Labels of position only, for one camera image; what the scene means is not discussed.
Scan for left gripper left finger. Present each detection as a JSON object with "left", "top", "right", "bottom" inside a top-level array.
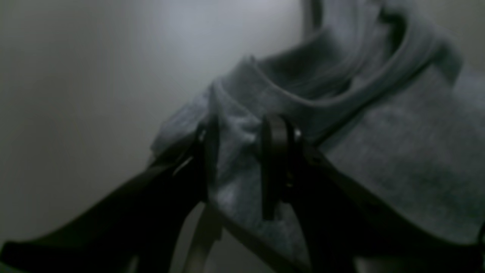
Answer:
[{"left": 0, "top": 114, "right": 220, "bottom": 273}]

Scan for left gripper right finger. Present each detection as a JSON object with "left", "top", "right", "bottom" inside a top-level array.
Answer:
[{"left": 261, "top": 114, "right": 484, "bottom": 273}]

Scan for grey T-shirt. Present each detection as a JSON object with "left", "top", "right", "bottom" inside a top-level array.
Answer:
[{"left": 150, "top": 0, "right": 485, "bottom": 270}]

